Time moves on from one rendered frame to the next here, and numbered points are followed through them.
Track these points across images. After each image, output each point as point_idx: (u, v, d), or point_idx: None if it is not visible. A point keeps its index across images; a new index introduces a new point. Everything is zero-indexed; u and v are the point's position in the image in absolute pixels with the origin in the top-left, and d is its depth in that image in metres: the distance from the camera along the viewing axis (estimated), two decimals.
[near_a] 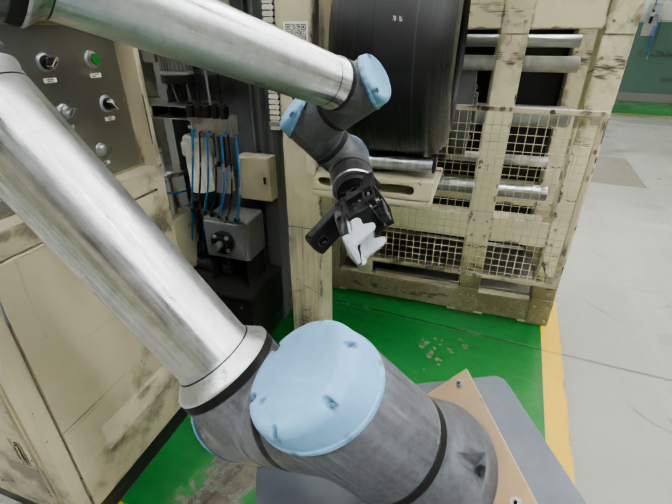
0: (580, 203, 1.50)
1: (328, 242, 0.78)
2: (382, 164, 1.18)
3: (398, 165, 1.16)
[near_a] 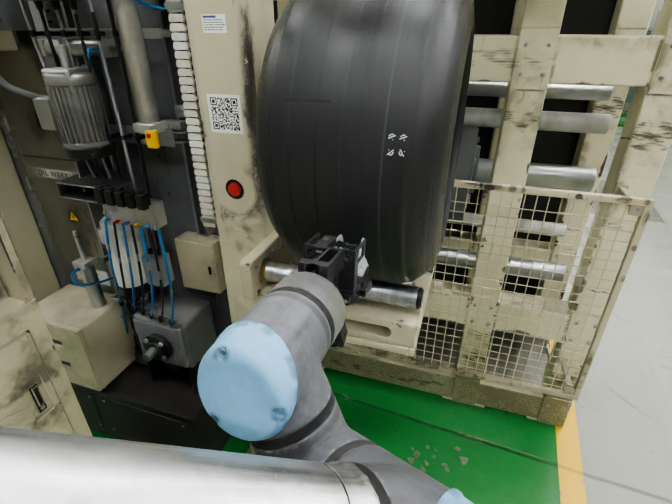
0: (612, 307, 1.17)
1: None
2: None
3: (373, 279, 0.84)
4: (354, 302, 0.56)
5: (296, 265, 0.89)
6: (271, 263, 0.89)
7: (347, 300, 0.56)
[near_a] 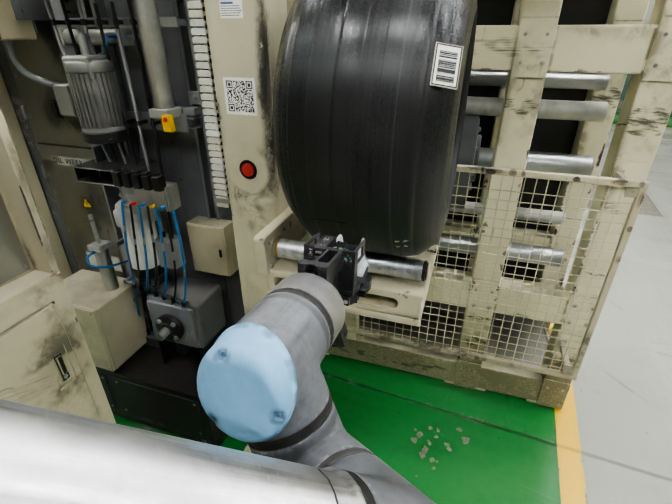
0: (609, 287, 1.21)
1: None
2: None
3: (378, 261, 0.86)
4: (354, 302, 0.56)
5: (302, 247, 0.91)
6: (280, 250, 0.93)
7: None
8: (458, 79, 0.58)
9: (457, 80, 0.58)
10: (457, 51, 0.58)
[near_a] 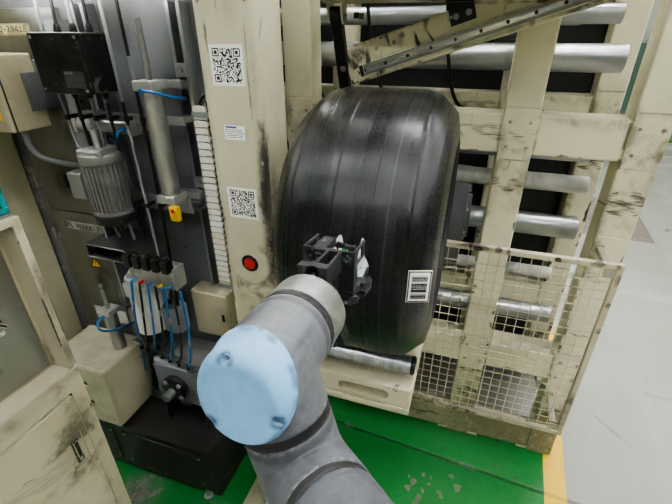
0: (590, 355, 1.28)
1: None
2: (350, 359, 0.96)
3: (369, 364, 0.94)
4: (354, 303, 0.56)
5: None
6: None
7: None
8: (429, 295, 0.69)
9: (428, 296, 0.69)
10: (427, 275, 0.67)
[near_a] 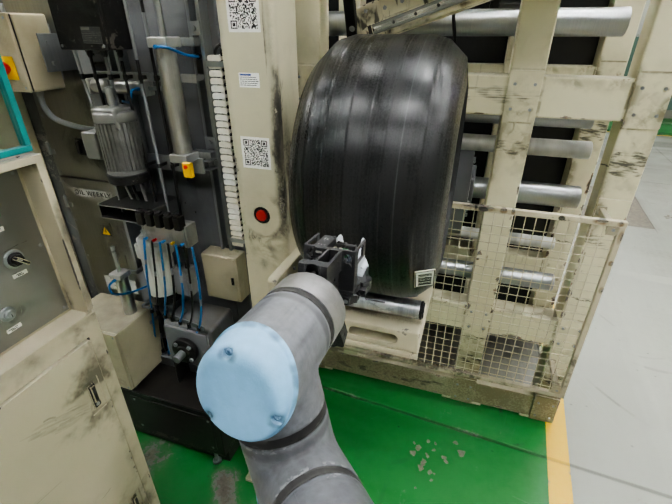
0: (593, 315, 1.31)
1: None
2: (361, 308, 1.00)
3: (379, 312, 0.98)
4: (354, 302, 0.56)
5: None
6: None
7: None
8: (434, 281, 0.81)
9: (433, 282, 0.82)
10: (431, 272, 0.78)
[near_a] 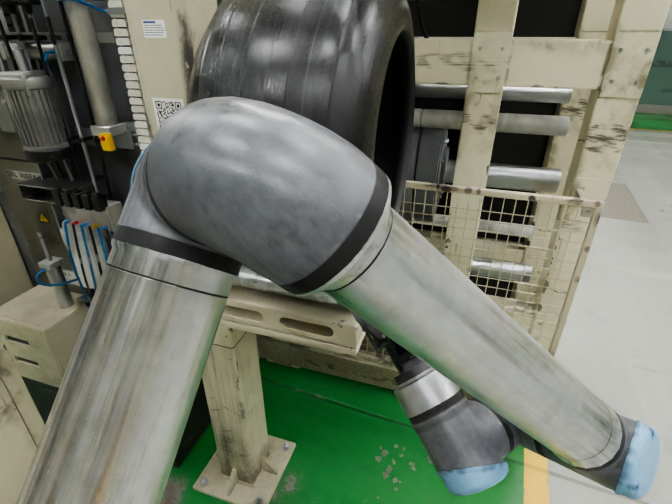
0: (569, 307, 1.18)
1: None
2: (293, 297, 0.87)
3: (314, 301, 0.85)
4: (374, 335, 0.62)
5: (239, 286, 0.90)
6: None
7: (379, 331, 0.62)
8: None
9: None
10: None
